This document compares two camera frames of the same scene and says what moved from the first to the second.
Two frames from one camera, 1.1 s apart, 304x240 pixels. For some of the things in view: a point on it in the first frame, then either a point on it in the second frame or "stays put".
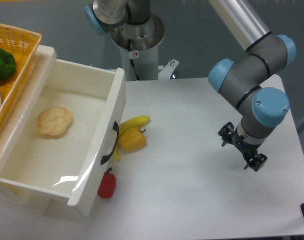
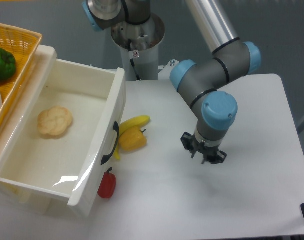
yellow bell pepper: (131, 140) stays put
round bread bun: (54, 121) stays put
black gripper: (248, 149) to (191, 144)
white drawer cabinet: (58, 127) stays put
